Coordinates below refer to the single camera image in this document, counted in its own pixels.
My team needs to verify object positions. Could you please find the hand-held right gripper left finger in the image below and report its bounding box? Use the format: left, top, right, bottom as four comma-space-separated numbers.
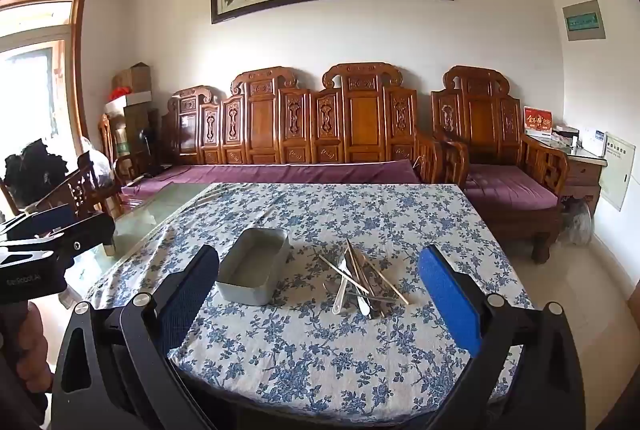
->
51, 244, 221, 430

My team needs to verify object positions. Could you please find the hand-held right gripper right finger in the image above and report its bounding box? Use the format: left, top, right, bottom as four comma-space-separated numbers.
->
417, 244, 587, 430

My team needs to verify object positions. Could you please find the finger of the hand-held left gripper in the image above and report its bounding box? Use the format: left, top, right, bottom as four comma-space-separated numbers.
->
0, 212, 117, 263
0, 204, 73, 241

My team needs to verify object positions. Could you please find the light wooden chopstick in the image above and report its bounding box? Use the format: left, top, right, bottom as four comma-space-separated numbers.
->
317, 254, 371, 295
346, 238, 411, 307

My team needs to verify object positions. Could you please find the grey metal utensil box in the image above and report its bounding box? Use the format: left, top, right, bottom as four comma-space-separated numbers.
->
216, 227, 292, 307

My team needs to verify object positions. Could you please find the brown wooden chopstick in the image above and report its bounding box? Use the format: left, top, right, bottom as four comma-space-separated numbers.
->
350, 255, 398, 308
344, 247, 386, 318

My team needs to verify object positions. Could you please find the white plastic spoon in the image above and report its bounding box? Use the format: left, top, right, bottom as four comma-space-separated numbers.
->
333, 257, 352, 315

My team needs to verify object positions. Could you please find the person's left hand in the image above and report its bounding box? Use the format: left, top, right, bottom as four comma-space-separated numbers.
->
0, 301, 53, 411

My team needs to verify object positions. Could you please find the dark carved wooden chair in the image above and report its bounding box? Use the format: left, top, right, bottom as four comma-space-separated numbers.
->
0, 151, 126, 223

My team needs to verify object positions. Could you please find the black cloth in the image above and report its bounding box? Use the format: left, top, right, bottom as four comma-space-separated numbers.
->
4, 139, 68, 208

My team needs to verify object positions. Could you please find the clear plastic bag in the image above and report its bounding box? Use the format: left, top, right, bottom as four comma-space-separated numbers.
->
80, 136, 116, 188

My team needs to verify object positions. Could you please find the wooden chair with armrests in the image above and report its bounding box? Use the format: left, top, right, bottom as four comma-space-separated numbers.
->
97, 114, 151, 191

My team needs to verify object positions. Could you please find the square purple seat cushion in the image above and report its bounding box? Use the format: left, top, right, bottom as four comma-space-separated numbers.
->
465, 164, 560, 211

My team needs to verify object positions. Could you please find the stack of cardboard boxes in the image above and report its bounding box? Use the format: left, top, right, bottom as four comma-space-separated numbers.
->
122, 102, 161, 161

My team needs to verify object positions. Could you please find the blue floral tablecloth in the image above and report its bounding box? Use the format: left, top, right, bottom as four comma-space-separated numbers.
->
82, 182, 536, 413

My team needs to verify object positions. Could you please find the white flat box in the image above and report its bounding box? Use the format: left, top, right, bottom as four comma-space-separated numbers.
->
105, 90, 152, 115

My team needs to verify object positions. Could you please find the grey plastic bag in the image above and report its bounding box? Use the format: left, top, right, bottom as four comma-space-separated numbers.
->
560, 199, 593, 247

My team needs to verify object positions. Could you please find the long purple seat cushion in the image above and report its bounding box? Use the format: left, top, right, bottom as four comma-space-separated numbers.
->
122, 160, 421, 201

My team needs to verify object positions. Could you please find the brown cardboard box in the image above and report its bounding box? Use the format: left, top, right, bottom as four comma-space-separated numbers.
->
111, 62, 152, 95

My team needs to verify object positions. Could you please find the carved wooden armchair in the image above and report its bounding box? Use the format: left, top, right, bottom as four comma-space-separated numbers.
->
431, 66, 571, 265

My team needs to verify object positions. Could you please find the wooden side table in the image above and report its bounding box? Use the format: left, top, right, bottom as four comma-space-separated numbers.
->
560, 142, 608, 218

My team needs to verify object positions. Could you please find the carved wooden sofa bench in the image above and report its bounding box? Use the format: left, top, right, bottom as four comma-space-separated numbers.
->
115, 62, 446, 211

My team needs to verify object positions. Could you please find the small tissue box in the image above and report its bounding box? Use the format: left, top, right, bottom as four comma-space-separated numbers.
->
550, 126, 581, 145

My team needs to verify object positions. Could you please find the white and blue device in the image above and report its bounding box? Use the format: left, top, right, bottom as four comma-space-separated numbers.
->
580, 127, 608, 155

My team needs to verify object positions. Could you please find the wooden door frame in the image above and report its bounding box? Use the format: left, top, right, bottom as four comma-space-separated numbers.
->
0, 0, 88, 161

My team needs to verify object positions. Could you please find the white wall cabinet door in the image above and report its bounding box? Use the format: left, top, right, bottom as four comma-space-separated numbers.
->
599, 132, 637, 212

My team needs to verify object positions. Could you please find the grey wall panel box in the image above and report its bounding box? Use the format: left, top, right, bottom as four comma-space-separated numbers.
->
562, 0, 607, 42

